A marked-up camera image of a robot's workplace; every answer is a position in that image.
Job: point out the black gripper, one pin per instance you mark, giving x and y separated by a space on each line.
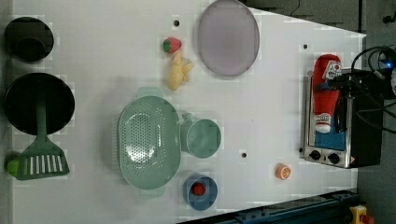
378 85

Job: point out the red plush ketchup bottle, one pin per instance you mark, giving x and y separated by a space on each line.
327 68

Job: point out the green oval strainer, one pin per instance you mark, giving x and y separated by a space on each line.
149 142

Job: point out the black toaster oven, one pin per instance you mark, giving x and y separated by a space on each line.
355 138

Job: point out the orange slice toy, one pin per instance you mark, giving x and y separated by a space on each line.
283 171

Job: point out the lilac round plate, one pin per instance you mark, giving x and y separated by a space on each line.
228 38

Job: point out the yellow red emergency button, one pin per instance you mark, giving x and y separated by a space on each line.
360 216

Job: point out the green measuring cup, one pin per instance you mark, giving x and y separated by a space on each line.
199 137

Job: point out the yellow plush ginger root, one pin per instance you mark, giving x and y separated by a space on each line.
178 72

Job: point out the red plush strawberry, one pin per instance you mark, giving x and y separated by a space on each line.
171 45

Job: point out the small red tomato toy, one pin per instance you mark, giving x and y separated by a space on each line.
198 189

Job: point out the blue bowl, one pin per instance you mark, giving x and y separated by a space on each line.
200 203

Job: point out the green slotted spatula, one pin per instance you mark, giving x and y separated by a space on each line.
42 158

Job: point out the small black pot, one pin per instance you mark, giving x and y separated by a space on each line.
28 39

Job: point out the large black pan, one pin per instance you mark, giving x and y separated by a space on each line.
20 102

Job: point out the lime green toy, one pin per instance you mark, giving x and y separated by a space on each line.
12 167

